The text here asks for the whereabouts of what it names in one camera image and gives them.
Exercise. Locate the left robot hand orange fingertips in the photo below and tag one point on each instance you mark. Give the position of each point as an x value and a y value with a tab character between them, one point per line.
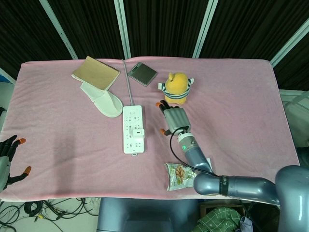
4	166

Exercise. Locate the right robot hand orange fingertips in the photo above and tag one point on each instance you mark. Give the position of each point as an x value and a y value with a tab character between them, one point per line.
177	118

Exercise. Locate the white plug with orange part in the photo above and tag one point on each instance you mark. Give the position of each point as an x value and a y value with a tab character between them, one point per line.
138	134

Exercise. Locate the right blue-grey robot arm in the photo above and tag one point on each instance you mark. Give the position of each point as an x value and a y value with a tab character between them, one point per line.
241	186

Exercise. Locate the white power strip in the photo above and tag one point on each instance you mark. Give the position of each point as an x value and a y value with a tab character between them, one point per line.
132	116

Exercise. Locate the yellow plush toy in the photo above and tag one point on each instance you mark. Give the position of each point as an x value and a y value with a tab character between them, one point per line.
176	87

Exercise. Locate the grey square flat device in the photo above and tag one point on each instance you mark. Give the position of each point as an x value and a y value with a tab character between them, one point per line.
142	73

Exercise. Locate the peanut snack bag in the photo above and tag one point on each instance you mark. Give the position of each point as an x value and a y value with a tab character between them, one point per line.
178	176

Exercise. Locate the pink table cloth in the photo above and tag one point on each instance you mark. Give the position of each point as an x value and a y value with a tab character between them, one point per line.
72	145

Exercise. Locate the white slipper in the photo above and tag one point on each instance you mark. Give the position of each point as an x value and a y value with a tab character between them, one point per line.
106	102

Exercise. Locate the brown spiral notebook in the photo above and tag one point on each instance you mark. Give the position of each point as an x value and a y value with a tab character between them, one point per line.
96	72

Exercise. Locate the blue-grey robot torso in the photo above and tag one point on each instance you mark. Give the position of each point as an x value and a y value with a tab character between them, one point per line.
144	215

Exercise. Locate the green plaid cloth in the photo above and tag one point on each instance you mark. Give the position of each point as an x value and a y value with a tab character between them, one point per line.
217	220

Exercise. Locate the white frame post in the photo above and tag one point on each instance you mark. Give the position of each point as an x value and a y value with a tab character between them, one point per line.
59	29
123	29
205	29
289	41

